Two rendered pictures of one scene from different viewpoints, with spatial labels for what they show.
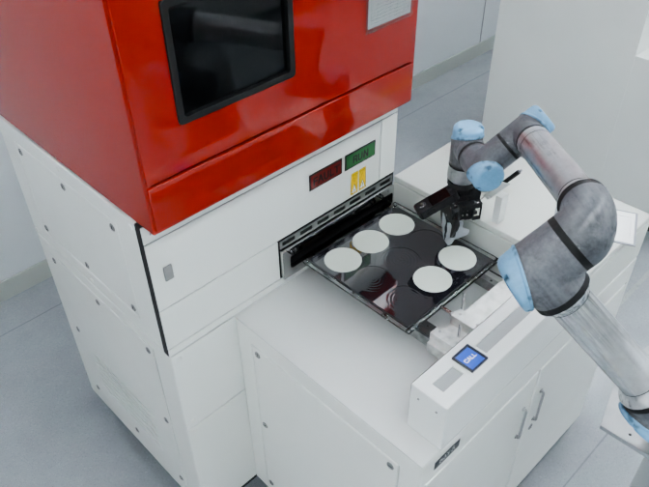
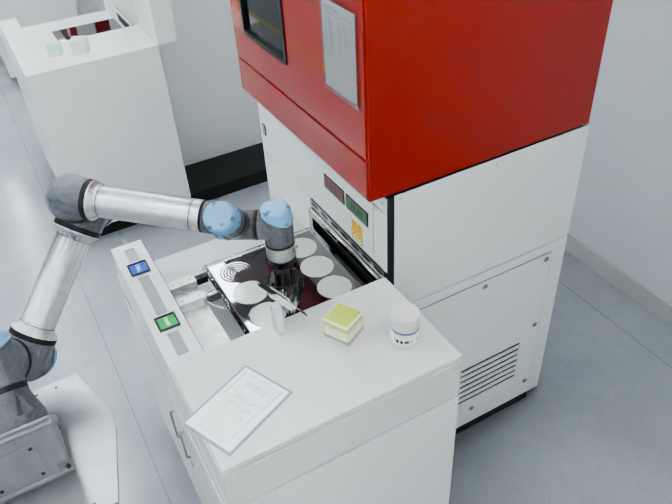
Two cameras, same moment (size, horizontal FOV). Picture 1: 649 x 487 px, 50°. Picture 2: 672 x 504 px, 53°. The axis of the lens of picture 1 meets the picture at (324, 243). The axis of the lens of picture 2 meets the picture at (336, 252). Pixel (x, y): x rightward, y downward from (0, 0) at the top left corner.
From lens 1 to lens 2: 2.54 m
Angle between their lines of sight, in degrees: 77
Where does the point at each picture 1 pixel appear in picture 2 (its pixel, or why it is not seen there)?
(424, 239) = (304, 299)
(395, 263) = not seen: hidden behind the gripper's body
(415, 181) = (369, 289)
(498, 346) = (138, 286)
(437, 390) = (126, 248)
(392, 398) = (174, 271)
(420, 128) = not seen: outside the picture
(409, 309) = (224, 272)
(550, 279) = not seen: hidden behind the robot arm
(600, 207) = (59, 181)
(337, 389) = (198, 249)
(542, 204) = (288, 374)
